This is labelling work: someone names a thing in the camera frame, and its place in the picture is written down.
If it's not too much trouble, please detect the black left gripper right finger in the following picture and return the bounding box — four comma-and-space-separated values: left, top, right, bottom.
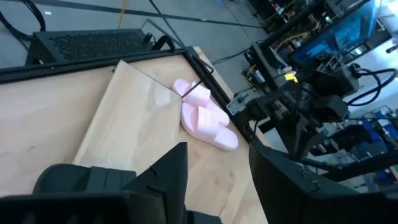
248, 139, 398, 224

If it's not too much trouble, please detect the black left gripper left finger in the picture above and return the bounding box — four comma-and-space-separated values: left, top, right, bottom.
120, 141, 189, 224

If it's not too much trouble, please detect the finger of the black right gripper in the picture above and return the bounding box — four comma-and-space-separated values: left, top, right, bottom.
279, 122, 300, 158
297, 123, 317, 161

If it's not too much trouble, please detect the pink slide sandal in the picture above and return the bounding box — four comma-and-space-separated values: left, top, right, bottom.
172, 78, 213, 108
179, 101, 239, 152

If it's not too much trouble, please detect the black metal beam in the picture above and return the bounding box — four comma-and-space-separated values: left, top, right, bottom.
295, 149, 398, 184

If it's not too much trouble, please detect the blue storage crate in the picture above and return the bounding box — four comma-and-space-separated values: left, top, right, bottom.
351, 105, 398, 150

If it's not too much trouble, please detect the grey computer monitor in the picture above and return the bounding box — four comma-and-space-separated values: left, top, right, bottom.
290, 0, 384, 67

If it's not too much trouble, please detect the black perforated metal box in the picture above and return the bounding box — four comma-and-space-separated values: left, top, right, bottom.
24, 27, 156, 67

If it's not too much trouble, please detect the grey metal frame bracket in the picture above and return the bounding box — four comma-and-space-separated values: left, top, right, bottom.
226, 92, 250, 116

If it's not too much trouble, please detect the wooden shelf with black frame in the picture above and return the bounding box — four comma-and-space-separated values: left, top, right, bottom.
73, 46, 215, 178

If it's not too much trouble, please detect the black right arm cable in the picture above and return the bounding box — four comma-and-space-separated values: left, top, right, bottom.
346, 67, 398, 108

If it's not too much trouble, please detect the black metal table frame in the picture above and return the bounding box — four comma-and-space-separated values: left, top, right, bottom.
0, 45, 261, 144

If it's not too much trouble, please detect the yellow cable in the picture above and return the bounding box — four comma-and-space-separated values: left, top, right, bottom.
117, 0, 129, 30

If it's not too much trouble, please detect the thick black coiled cable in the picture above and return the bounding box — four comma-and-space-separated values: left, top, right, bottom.
0, 0, 47, 42

